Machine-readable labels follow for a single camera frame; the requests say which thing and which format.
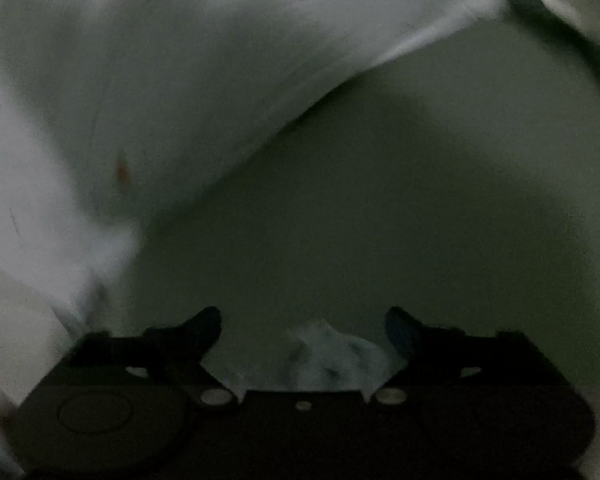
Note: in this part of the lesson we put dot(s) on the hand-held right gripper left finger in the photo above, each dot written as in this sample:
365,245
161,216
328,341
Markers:
205,331

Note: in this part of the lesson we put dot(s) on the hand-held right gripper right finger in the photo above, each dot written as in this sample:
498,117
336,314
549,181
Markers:
399,332

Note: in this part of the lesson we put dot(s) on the pale blue t-shirt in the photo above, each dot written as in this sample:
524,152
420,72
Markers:
325,355

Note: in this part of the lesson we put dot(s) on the grey bed sheet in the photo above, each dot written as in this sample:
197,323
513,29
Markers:
405,200

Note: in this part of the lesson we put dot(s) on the white carrot-print blanket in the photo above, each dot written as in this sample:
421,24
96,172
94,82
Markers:
155,110

